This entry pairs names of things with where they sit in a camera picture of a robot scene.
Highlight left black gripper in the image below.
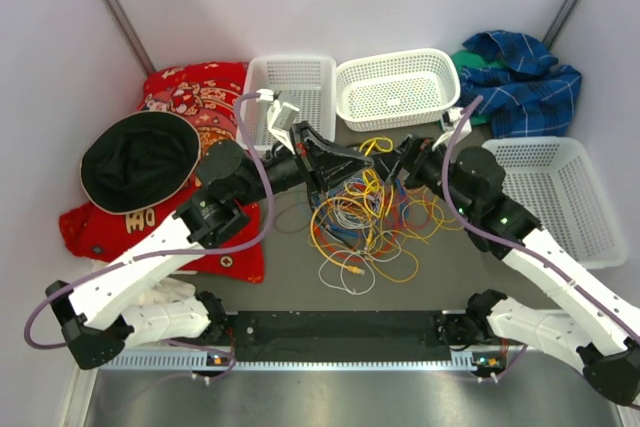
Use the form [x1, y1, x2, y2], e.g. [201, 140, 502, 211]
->
[233, 121, 374, 208]

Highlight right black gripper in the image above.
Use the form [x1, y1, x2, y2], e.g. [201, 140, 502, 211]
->
[372, 134, 475, 218]

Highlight thin red wire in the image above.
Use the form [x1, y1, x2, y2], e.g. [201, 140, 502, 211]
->
[319, 186, 436, 248]

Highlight thin yellow wire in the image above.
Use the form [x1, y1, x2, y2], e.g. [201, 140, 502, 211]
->
[359, 135, 464, 284]

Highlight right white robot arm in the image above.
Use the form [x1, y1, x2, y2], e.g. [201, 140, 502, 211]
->
[373, 136, 639, 408]

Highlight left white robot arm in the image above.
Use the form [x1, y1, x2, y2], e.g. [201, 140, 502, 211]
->
[46, 122, 374, 370]

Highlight middle white plastic basket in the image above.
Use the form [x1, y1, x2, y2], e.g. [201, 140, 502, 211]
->
[336, 48, 461, 132]

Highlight white plastic basket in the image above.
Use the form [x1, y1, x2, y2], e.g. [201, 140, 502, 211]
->
[483, 136, 628, 270]
[244, 54, 337, 141]
[336, 48, 461, 132]

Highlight left white plastic basket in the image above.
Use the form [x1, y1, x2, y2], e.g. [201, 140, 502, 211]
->
[244, 54, 337, 141]

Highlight green cloth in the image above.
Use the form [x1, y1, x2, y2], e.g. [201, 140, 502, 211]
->
[437, 48, 506, 135]

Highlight blue plaid cloth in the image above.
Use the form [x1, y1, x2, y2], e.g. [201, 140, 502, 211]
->
[451, 30, 582, 138]

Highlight right white plastic basket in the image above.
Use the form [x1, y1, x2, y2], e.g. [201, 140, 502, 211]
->
[483, 136, 628, 270]

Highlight black round hat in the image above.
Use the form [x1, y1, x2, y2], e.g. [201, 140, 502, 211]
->
[79, 110, 201, 214]

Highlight white cloth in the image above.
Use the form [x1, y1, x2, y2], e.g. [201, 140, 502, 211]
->
[82, 260, 196, 307]

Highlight thick blue ethernet cable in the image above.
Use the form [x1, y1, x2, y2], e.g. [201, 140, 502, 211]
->
[312, 176, 406, 243]

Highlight thick red ethernet cable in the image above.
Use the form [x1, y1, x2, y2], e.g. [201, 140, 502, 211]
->
[315, 191, 416, 261]

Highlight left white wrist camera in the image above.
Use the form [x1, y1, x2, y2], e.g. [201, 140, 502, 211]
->
[257, 89, 300, 152]

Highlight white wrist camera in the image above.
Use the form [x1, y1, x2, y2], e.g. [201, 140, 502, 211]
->
[257, 89, 300, 152]
[433, 107, 472, 150]

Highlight black cable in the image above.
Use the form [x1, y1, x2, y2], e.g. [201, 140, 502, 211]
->
[305, 181, 361, 253]

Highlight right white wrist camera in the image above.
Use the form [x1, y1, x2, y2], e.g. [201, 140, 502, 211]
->
[433, 107, 472, 150]

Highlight thick yellow ethernet cable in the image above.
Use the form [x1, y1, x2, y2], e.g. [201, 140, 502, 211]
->
[309, 194, 376, 276]

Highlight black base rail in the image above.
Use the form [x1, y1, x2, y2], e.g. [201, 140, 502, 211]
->
[232, 311, 450, 361]

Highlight slotted aluminium cable duct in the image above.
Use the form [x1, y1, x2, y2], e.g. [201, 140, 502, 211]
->
[102, 348, 504, 372]

